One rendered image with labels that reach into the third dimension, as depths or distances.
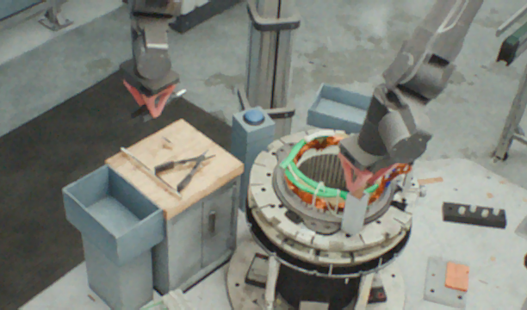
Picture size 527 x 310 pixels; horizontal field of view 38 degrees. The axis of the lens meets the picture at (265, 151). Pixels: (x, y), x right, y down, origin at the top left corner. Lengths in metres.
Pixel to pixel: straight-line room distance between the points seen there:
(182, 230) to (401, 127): 0.57
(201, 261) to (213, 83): 1.94
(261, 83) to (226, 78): 1.71
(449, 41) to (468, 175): 0.93
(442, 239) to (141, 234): 0.75
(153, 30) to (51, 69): 2.37
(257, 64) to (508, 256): 0.74
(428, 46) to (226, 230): 0.70
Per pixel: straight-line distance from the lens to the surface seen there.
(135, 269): 1.56
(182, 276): 1.64
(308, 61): 3.72
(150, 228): 1.46
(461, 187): 2.01
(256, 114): 1.69
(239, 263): 1.71
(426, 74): 1.16
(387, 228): 1.42
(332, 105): 1.78
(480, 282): 1.81
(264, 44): 1.79
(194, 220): 1.55
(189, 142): 1.59
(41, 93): 3.52
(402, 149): 1.14
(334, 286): 1.72
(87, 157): 3.14
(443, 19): 1.15
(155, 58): 1.29
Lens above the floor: 2.11
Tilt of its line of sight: 42 degrees down
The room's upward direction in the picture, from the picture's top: 5 degrees clockwise
